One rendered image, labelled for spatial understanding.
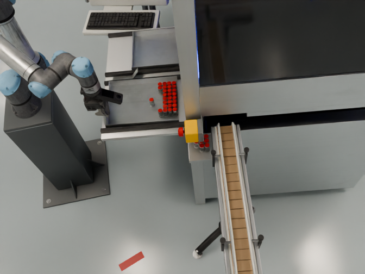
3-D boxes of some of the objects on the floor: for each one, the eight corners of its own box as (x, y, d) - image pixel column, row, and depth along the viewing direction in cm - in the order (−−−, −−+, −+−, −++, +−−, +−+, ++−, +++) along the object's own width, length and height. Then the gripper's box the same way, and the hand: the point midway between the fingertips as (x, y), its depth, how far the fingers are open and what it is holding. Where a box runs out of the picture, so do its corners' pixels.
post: (205, 195, 245) (179, -252, 66) (205, 203, 242) (181, -242, 62) (195, 195, 245) (143, -248, 66) (195, 204, 242) (143, -238, 63)
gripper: (81, 80, 157) (95, 109, 175) (79, 97, 152) (93, 125, 170) (101, 78, 157) (113, 107, 175) (99, 95, 152) (112, 123, 170)
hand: (108, 114), depth 171 cm, fingers closed, pressing on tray
